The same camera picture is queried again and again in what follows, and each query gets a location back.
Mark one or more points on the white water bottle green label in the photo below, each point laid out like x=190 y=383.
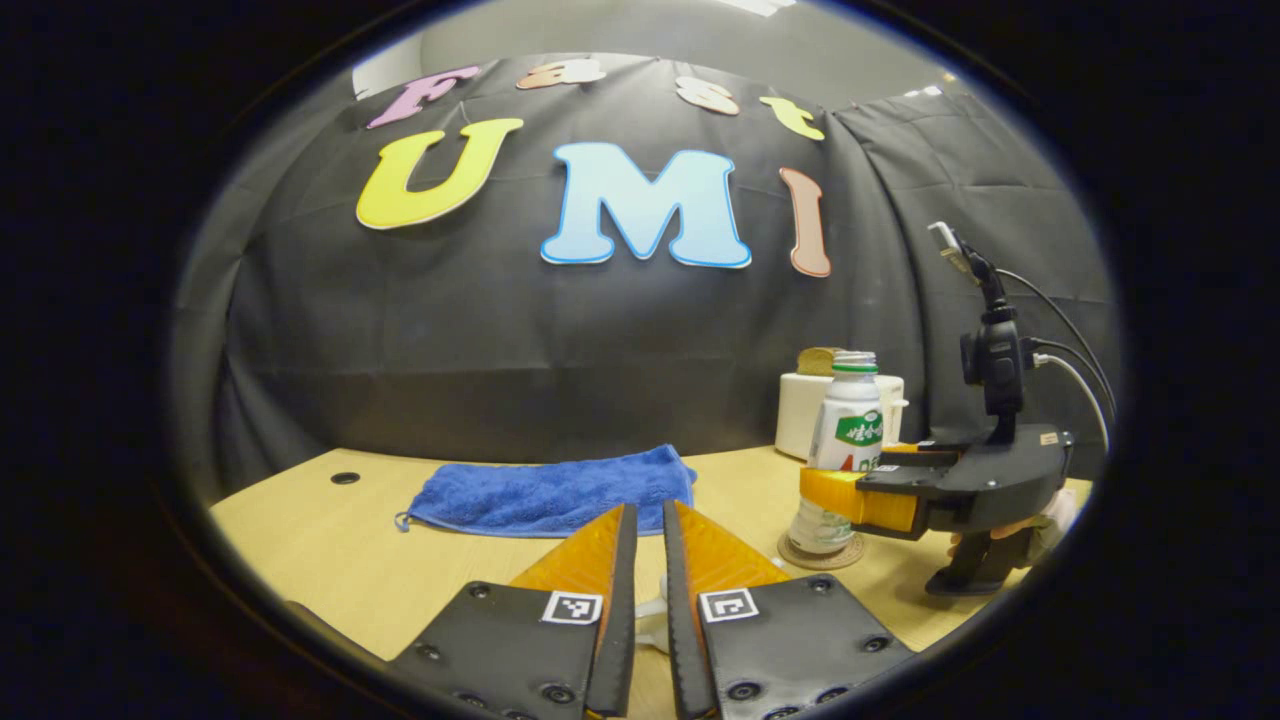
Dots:
x=850 y=420

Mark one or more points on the white teacup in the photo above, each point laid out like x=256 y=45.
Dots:
x=652 y=635

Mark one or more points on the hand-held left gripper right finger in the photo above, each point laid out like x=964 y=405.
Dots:
x=685 y=640

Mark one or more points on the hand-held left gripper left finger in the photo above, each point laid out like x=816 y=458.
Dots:
x=620 y=630

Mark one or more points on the round brown coaster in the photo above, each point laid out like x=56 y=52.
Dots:
x=845 y=561

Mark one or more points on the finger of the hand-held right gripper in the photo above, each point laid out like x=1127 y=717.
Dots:
x=930 y=455
x=900 y=480

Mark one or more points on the blue towel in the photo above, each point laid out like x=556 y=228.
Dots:
x=540 y=495

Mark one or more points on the brown bread slice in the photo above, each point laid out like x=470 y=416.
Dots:
x=818 y=361

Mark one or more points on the black backdrop cloth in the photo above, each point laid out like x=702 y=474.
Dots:
x=550 y=350

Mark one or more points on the white toaster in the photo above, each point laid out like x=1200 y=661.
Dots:
x=795 y=420

